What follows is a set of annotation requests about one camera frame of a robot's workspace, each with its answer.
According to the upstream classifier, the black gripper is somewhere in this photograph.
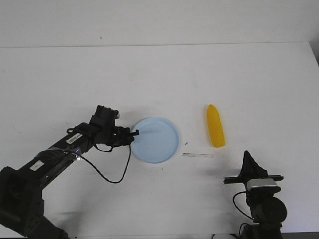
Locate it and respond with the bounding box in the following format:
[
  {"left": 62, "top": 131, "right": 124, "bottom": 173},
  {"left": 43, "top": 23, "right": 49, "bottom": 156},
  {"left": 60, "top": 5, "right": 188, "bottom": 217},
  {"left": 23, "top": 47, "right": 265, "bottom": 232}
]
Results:
[
  {"left": 223, "top": 150, "right": 284, "bottom": 186},
  {"left": 89, "top": 105, "right": 140, "bottom": 147}
]

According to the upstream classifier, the light blue round plate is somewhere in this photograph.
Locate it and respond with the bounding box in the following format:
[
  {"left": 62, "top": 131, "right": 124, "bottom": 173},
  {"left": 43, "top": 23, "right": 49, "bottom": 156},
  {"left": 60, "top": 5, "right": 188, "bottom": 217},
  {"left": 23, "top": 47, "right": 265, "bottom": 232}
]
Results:
[{"left": 131, "top": 117, "right": 180, "bottom": 164}]

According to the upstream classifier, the yellow toy corn cob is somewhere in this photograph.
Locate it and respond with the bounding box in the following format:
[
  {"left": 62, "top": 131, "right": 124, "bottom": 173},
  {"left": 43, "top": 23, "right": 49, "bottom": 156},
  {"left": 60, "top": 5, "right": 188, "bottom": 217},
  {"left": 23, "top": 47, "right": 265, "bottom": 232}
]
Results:
[{"left": 206, "top": 104, "right": 226, "bottom": 148}]

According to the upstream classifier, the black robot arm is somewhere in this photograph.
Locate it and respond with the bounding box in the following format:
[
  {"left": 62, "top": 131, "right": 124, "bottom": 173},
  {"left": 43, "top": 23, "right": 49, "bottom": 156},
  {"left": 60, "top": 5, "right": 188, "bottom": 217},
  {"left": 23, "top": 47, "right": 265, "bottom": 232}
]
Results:
[
  {"left": 223, "top": 150, "right": 288, "bottom": 239},
  {"left": 0, "top": 105, "right": 139, "bottom": 239}
]

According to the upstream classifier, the thin strip on table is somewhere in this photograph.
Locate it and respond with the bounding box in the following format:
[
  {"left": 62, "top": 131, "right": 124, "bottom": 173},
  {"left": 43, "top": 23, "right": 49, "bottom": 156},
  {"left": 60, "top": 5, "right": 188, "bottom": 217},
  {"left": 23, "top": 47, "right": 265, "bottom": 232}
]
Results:
[{"left": 182, "top": 153, "right": 214, "bottom": 158}]

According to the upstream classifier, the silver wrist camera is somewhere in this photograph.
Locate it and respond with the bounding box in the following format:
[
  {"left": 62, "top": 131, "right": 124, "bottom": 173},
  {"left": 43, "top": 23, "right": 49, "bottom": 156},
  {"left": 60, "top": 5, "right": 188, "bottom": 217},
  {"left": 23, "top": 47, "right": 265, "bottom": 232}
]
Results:
[
  {"left": 110, "top": 109, "right": 120, "bottom": 120},
  {"left": 246, "top": 178, "right": 281, "bottom": 193}
]

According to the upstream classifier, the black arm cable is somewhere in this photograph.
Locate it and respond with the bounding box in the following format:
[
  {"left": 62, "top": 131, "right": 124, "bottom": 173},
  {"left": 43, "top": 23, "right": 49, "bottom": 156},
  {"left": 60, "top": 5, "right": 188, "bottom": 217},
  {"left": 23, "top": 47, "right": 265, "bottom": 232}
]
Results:
[
  {"left": 66, "top": 126, "right": 132, "bottom": 184},
  {"left": 232, "top": 191, "right": 253, "bottom": 220}
]

